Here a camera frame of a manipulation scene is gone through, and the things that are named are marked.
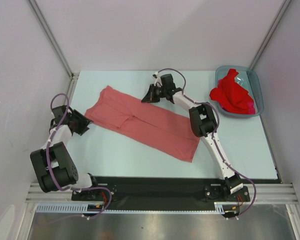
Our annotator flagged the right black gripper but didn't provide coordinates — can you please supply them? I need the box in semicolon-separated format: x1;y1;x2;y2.
142;83;168;103

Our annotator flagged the salmon pink t shirt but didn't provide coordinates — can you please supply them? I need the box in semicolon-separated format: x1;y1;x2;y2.
85;86;200;163

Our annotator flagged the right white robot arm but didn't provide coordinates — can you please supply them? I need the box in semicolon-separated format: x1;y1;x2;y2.
141;72;244;201

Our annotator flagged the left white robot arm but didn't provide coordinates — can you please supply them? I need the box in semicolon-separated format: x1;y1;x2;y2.
30;105;101;200

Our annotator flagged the bright red t shirt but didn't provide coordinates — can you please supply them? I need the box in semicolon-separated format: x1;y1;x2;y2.
209;68;254;114

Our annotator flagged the clear blue plastic bin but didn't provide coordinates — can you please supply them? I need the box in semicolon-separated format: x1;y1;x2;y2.
214;65;264;119

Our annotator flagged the magenta pink garment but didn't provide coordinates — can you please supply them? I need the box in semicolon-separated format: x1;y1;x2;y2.
246;102;256;115

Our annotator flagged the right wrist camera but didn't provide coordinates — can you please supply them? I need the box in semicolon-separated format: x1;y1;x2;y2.
152;71;162;85

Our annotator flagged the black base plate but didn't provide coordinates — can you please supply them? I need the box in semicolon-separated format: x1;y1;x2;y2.
71;176;253;211

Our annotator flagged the left aluminium corner post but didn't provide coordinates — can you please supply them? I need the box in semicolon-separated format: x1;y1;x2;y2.
24;0;76;78

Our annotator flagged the aluminium corner post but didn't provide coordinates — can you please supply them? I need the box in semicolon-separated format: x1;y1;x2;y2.
24;0;76;78
249;0;294;70

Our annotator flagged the grey slotted cable duct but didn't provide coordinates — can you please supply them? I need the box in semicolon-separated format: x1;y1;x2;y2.
35;203;239;217

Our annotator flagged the right aluminium corner post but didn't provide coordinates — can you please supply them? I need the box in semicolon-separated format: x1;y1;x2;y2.
249;0;294;70

